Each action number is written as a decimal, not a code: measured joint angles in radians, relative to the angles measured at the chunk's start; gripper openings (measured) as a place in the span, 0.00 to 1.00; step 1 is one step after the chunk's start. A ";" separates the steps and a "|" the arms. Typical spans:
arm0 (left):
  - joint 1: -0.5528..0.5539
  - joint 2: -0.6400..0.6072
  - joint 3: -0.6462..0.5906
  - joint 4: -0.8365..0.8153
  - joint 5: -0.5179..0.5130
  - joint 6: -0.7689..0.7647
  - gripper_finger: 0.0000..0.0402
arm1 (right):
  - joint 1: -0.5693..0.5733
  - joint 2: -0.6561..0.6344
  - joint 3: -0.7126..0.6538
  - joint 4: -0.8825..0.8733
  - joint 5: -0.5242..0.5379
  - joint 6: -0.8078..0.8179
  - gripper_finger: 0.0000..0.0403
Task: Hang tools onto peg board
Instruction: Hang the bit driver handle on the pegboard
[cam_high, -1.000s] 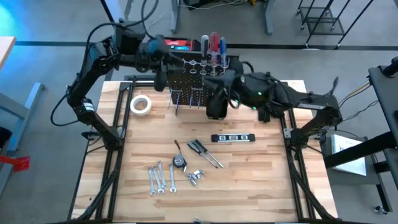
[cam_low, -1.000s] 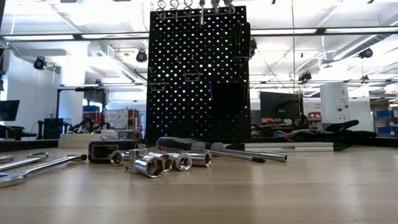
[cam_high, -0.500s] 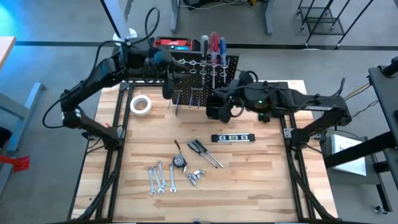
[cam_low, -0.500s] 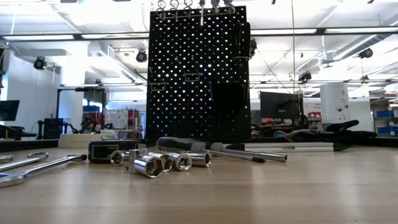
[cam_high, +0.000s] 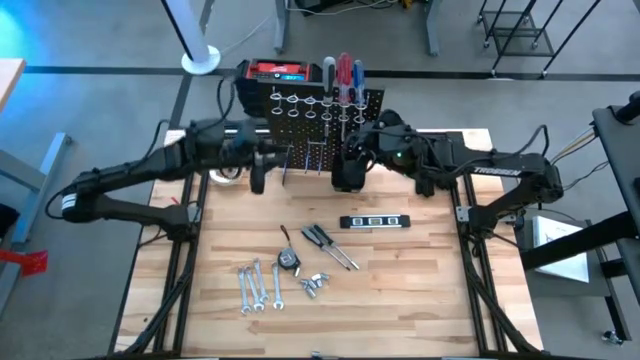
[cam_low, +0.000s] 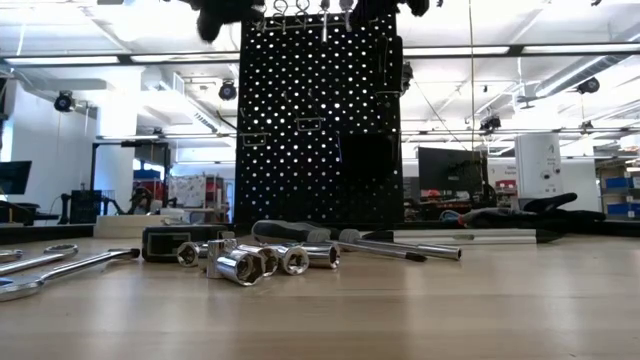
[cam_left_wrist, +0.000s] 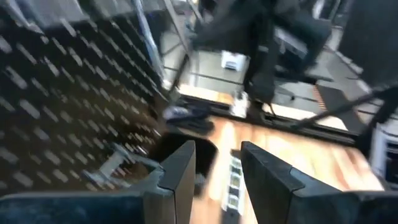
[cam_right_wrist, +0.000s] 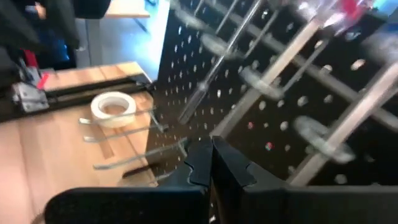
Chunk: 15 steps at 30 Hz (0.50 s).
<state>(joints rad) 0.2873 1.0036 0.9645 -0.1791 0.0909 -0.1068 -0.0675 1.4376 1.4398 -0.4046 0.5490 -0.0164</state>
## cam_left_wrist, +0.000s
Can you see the black tape measure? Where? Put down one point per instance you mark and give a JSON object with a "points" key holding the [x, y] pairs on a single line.
{"points": [[205, 152]]}

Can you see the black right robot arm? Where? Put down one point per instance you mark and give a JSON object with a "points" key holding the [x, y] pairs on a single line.
{"points": [[248, 31]]}

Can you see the black perforated pegboard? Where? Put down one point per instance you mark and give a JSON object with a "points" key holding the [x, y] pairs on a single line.
{"points": [[62, 93]]}

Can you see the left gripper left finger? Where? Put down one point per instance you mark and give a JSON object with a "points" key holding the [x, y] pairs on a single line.
{"points": [[93, 208]]}

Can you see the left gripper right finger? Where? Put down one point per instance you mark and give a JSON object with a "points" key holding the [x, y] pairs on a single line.
{"points": [[311, 208]]}

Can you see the black work glove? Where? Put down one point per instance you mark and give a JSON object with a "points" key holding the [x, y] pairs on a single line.
{"points": [[192, 126]]}

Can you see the black aluminium table frame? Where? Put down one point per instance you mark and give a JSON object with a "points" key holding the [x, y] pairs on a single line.
{"points": [[311, 130]]}

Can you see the white paper sheet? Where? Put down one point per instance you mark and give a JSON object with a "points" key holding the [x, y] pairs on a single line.
{"points": [[234, 60]]}

